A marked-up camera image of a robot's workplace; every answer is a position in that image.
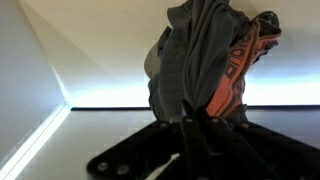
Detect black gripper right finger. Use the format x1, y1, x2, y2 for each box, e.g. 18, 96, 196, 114
197, 106, 320, 180

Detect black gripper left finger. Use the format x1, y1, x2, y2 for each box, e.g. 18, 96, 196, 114
86, 102, 214, 180

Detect dark grey orange-print t-shirt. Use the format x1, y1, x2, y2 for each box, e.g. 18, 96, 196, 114
144, 0, 282, 120

